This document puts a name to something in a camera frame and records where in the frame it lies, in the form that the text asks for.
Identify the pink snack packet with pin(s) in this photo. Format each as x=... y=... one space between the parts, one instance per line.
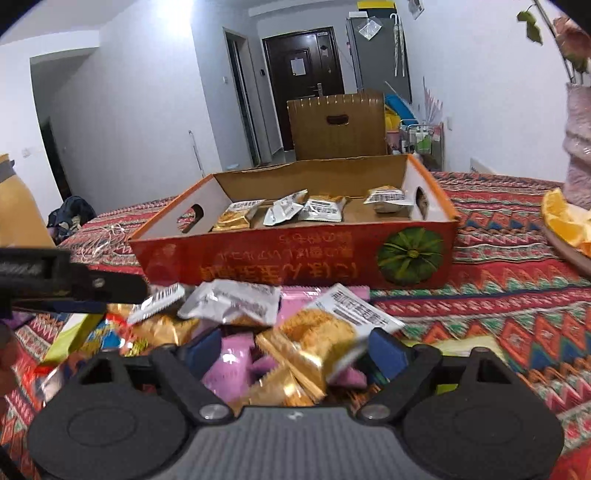
x=245 y=375

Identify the pink textured vase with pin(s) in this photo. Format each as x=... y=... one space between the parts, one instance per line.
x=577 y=189

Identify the dried rose bouquet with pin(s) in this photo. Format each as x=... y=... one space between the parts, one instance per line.
x=571 y=41

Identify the person left hand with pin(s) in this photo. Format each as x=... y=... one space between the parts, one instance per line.
x=9 y=355

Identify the colourful patterned tablecloth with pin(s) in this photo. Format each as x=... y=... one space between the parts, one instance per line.
x=505 y=281

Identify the dark entrance door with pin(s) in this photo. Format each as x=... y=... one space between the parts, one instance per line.
x=301 y=65

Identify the plate of orange slices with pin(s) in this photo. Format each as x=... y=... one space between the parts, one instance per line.
x=567 y=229

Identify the gold seed cracker packet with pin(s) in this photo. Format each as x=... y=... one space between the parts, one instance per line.
x=325 y=337

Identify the silver white snack packet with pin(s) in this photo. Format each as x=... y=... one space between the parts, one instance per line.
x=227 y=301

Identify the grey refrigerator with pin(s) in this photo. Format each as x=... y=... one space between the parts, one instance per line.
x=378 y=48

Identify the yellow thermos jug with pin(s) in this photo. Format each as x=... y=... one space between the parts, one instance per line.
x=21 y=224

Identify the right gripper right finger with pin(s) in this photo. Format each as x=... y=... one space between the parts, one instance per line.
x=410 y=372

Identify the orange cardboard tray box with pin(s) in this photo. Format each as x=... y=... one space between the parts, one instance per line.
x=398 y=228

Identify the left green white snack bar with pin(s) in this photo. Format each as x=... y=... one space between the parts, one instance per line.
x=71 y=337

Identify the red anime chip bag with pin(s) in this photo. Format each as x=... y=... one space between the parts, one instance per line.
x=110 y=335

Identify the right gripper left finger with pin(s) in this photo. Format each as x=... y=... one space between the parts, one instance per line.
x=180 y=370

